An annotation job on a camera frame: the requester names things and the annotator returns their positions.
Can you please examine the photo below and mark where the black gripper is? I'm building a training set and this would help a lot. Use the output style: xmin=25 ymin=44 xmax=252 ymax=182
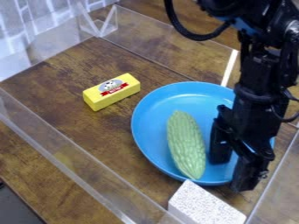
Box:
xmin=210 ymin=105 xmax=276 ymax=193

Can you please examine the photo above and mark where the green bumpy gourd toy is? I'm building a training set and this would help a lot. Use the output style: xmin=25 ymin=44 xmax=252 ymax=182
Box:
xmin=167 ymin=110 xmax=206 ymax=179

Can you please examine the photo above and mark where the blue round tray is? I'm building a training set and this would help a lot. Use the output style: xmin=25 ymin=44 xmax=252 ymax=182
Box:
xmin=131 ymin=81 xmax=276 ymax=191

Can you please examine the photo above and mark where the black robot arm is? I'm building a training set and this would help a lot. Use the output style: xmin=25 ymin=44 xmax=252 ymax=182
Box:
xmin=200 ymin=0 xmax=299 ymax=192

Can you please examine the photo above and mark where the white speckled foam block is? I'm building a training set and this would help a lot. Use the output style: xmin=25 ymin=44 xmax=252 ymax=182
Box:
xmin=169 ymin=180 xmax=248 ymax=224

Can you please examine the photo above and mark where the yellow butter box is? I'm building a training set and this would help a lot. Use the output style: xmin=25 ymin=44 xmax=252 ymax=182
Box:
xmin=83 ymin=73 xmax=142 ymax=111

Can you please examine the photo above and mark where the black cable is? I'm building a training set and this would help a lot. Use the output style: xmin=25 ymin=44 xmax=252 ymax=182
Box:
xmin=163 ymin=0 xmax=299 ymax=123

